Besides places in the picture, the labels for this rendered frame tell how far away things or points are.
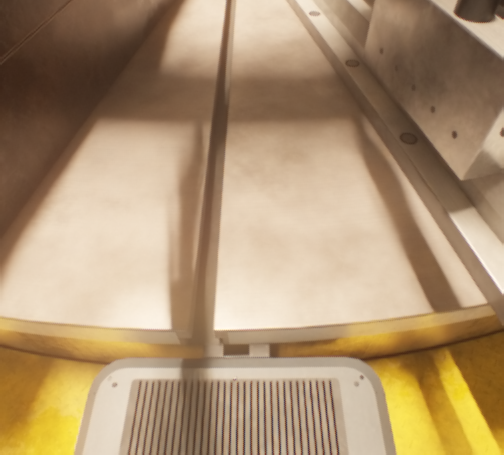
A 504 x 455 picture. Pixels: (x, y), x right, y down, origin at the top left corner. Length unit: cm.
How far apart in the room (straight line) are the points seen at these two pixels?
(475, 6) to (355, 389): 65
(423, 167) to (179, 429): 71
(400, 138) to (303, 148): 23
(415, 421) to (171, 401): 56
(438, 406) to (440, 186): 50
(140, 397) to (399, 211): 63
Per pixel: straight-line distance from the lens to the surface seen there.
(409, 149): 95
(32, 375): 113
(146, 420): 73
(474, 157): 73
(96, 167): 100
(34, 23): 101
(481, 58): 70
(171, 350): 89
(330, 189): 88
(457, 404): 107
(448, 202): 87
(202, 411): 71
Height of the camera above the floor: 96
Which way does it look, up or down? 50 degrees down
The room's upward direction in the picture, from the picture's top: 2 degrees counter-clockwise
